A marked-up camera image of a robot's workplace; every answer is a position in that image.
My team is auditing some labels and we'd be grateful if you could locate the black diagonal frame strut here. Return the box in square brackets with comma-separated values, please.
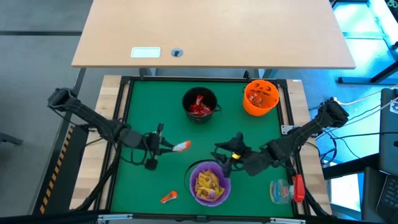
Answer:
[73, 146, 121, 212]
[289, 161, 332, 217]

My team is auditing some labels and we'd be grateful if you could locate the black floor cable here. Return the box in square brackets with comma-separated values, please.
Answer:
[323, 131, 398, 140]

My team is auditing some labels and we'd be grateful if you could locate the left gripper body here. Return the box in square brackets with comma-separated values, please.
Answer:
[142, 123, 165, 171]

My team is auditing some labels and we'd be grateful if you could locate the yellow candy packet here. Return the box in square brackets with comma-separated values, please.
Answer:
[201, 185, 226, 202]
[195, 170, 218, 190]

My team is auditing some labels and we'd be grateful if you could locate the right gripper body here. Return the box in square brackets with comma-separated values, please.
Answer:
[223, 132, 269, 178]

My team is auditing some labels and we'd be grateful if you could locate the black plate with hazard stripes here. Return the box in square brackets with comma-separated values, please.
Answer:
[32, 126, 90, 215]

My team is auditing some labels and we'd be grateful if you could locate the open laptop with keyboard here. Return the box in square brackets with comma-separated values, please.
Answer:
[360, 167, 398, 224]

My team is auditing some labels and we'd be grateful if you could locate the orange pumpkin bucket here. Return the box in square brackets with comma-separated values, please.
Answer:
[242, 79, 280, 118]

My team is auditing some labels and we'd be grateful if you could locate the light wooden desk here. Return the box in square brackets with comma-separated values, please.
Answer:
[70, 0, 357, 70]

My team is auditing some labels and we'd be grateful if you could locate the orange white candy packet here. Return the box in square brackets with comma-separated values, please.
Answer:
[172, 140, 192, 152]

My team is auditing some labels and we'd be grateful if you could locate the purple pumpkin bucket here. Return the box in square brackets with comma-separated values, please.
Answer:
[188, 160, 233, 207]

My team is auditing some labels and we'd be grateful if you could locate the black table frame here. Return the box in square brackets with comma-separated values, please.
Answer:
[93, 74, 310, 222]

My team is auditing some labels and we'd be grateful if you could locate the black desk foot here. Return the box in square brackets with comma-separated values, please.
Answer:
[337, 60, 398, 85]

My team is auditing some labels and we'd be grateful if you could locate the black cauldron bucket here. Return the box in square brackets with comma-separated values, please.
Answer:
[182, 86, 219, 124]

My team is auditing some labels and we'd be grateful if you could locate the green table mat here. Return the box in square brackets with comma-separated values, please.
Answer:
[110, 80, 295, 218]

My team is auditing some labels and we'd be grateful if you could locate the black handle of purple bucket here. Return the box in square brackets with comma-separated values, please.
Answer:
[183, 159, 206, 195]

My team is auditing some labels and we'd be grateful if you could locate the grey closed laptop with sticker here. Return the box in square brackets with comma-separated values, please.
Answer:
[377, 88, 398, 177]

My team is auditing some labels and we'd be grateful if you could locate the white rectangular desk plate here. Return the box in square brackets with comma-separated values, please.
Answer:
[130, 46, 162, 59]

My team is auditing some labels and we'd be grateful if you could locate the Windex spray bottle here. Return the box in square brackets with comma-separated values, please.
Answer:
[269, 173, 307, 205]

